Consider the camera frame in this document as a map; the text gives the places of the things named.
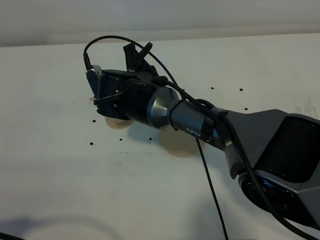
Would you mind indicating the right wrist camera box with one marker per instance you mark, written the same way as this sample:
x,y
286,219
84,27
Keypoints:
x,y
93,76

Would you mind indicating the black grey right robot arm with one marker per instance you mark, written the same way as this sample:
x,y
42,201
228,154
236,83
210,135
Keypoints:
x,y
274,154

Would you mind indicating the beige teapot saucer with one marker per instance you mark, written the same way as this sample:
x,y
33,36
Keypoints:
x,y
178,143

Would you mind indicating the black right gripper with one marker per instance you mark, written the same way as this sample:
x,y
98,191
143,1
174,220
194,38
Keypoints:
x,y
125,95

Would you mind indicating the beige near cup saucer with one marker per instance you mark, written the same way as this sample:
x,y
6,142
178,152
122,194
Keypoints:
x,y
118,124

